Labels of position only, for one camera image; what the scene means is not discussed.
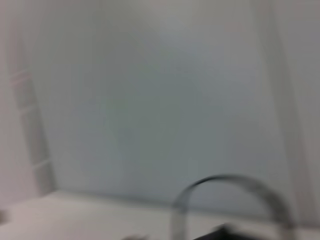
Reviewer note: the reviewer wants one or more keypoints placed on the black round teapot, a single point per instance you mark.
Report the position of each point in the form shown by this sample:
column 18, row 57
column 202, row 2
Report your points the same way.
column 225, row 235

